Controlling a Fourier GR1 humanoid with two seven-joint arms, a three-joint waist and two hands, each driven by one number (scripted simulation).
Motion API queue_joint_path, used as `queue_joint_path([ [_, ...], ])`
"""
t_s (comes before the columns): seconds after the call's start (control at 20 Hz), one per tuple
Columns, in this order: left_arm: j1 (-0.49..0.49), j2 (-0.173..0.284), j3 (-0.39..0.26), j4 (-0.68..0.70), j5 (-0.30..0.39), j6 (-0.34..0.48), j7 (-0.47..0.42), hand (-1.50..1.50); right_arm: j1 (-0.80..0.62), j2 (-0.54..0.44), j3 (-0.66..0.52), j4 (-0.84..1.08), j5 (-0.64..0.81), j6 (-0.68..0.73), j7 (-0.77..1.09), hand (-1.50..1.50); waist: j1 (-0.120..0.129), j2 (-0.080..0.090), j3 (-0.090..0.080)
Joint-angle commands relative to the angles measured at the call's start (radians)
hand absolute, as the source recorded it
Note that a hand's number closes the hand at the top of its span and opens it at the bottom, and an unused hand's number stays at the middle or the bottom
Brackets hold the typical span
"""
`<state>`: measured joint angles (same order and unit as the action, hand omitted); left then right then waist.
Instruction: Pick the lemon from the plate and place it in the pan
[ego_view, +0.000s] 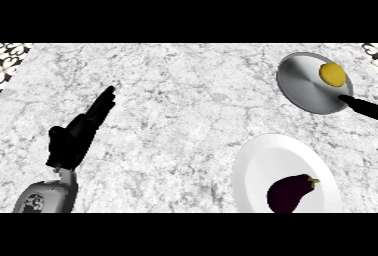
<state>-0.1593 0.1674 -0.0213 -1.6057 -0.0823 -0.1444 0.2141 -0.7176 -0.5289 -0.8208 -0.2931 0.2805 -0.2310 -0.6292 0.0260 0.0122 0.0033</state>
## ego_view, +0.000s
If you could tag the white plate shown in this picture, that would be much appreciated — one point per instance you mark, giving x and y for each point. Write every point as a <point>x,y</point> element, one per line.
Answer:
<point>256,166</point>

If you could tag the yellow lemon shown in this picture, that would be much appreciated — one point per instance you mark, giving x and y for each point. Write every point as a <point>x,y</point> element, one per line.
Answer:
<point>333,75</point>

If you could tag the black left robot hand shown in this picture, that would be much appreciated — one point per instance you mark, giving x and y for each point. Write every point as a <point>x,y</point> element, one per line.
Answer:
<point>74,143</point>

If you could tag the dark purple eggplant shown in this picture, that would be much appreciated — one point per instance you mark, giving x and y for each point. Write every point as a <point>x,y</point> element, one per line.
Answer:
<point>288,195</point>

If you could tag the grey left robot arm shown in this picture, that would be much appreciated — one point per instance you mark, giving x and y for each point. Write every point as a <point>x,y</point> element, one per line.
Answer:
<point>49,196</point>

